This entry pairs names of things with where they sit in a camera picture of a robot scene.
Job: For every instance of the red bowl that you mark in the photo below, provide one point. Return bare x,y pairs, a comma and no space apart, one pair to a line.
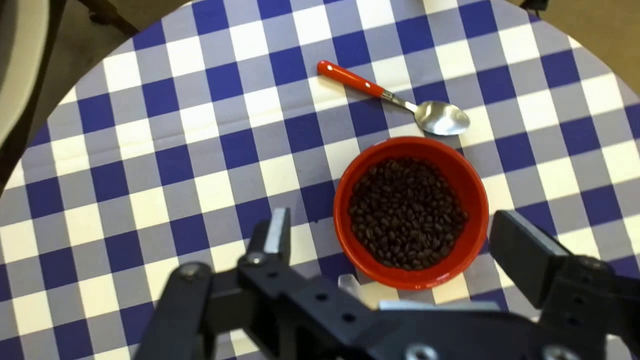
476,201

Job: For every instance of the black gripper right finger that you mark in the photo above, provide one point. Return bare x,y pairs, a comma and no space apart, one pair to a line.
526,256

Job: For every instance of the white chair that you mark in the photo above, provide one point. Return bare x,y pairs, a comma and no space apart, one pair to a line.
22,67

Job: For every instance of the blue white checkered tablecloth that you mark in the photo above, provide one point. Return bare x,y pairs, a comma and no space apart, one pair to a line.
166,167

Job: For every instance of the dark beans in bowl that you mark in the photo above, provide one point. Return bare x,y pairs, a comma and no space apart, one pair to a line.
406,213

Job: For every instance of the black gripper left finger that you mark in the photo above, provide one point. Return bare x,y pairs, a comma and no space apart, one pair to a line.
276,233

